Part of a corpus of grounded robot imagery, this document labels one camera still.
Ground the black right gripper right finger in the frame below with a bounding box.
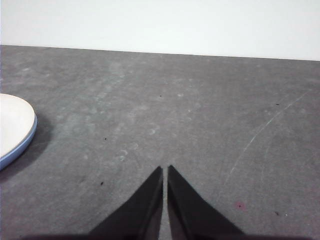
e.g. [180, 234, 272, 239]
[166, 164, 248, 238]

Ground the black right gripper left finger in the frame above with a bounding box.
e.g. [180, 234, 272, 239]
[86, 165, 164, 238]

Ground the blue round plate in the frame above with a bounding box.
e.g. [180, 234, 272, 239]
[0, 114, 38, 172]

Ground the white round plate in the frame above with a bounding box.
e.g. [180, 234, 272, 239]
[0, 93, 36, 161]

